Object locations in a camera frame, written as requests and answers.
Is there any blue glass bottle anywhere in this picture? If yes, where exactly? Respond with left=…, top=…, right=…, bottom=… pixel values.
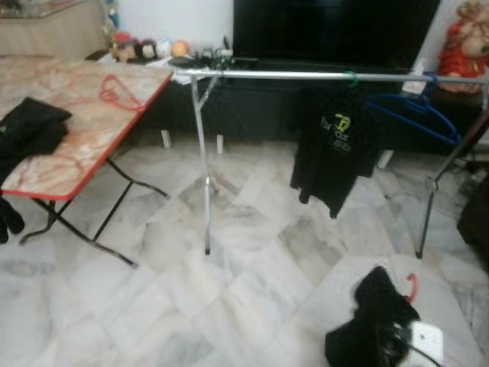
left=106, top=0, right=120, bottom=28

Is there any dark shirt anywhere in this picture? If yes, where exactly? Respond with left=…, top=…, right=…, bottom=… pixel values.
left=325, top=266, right=421, bottom=367

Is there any black TV cabinet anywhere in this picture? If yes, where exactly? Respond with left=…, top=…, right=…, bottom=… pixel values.
left=84, top=50, right=489, bottom=154

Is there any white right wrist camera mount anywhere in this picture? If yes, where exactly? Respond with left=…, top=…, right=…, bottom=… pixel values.
left=409, top=321, right=445, bottom=366

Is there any blue plastic hanger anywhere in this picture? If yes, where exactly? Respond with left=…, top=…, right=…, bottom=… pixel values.
left=365, top=73, right=463, bottom=146

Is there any orange plush toy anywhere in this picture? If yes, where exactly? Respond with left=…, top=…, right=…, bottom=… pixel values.
left=171, top=39, right=189, bottom=59

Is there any silver clothes rack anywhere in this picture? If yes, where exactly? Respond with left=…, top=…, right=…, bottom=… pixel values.
left=172, top=67, right=489, bottom=259

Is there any red plastic hanger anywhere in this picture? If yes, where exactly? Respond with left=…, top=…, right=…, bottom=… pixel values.
left=98, top=73, right=146, bottom=112
left=406, top=273, right=420, bottom=304

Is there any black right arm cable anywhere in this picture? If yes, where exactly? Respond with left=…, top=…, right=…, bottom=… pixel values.
left=397, top=340, right=440, bottom=367

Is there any black shirt green logo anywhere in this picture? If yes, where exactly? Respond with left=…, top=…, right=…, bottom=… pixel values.
left=290, top=83, right=383, bottom=219

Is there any black television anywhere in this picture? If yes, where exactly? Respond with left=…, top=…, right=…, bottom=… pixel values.
left=233, top=0, right=442, bottom=66

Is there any red seated statue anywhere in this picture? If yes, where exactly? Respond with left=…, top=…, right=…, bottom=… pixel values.
left=437, top=0, right=489, bottom=94

